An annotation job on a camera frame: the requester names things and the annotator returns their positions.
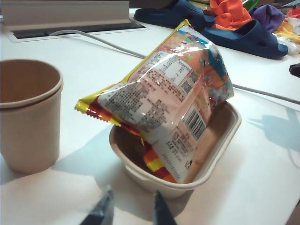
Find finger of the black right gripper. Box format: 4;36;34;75
288;63;300;78

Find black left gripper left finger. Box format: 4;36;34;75
81;185;115;225

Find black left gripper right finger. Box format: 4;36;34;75
152;190;178;225

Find colourful chips bag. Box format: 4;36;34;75
74;19;235;184

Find brown pulp food box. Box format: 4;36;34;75
109;102;242;200

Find yellow cloth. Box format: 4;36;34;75
276;21;300;45

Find navy blue slipper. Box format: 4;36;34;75
201;20;289;60
133;0;216;31

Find purple cloth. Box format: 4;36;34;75
249;4;285;33

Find orange cloth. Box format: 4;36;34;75
210;0;253;31

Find brown paper cup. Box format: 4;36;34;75
0;79;64;174
0;59;64;110

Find white cable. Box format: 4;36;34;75
50;30;300;105

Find white cable slot frame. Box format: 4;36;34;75
3;22;150;43

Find white cable tray flap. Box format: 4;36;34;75
0;0;131;30

